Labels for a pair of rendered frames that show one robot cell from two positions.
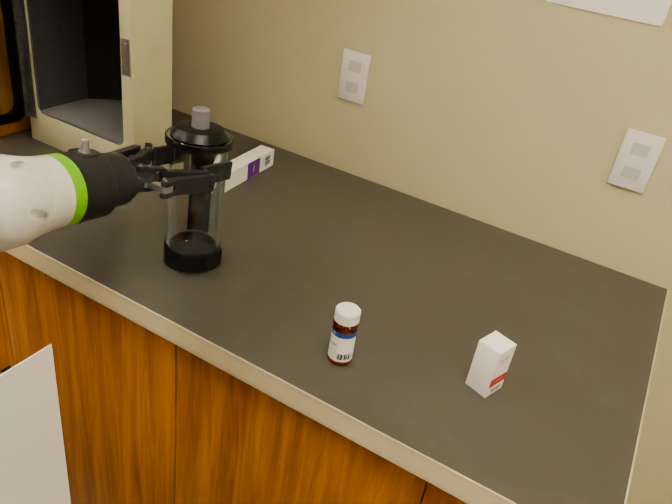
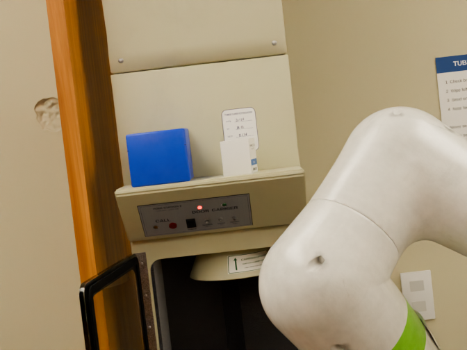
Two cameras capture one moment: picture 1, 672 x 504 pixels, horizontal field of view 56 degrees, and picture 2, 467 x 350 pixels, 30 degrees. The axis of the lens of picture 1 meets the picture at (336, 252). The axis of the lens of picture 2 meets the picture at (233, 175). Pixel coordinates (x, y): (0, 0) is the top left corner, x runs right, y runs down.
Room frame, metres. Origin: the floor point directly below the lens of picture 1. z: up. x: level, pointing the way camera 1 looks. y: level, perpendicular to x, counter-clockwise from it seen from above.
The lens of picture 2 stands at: (-0.20, 1.19, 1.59)
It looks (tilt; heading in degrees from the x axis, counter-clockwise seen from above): 3 degrees down; 336
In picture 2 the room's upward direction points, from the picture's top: 6 degrees counter-clockwise
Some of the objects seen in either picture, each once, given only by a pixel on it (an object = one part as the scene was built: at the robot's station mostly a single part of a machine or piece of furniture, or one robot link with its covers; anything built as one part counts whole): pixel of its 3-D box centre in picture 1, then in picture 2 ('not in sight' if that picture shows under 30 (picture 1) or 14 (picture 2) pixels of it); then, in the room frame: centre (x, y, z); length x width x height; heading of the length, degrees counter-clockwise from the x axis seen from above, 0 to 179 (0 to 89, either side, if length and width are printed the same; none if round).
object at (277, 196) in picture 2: not in sight; (213, 205); (1.20, 0.61, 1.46); 0.32 x 0.11 x 0.10; 65
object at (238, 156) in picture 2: not in sight; (239, 156); (1.17, 0.56, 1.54); 0.05 x 0.05 x 0.06; 52
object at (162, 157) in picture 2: not in sight; (160, 157); (1.23, 0.68, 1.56); 0.10 x 0.10 x 0.09; 65
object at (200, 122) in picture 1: (200, 128); not in sight; (0.94, 0.24, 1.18); 0.09 x 0.09 x 0.07
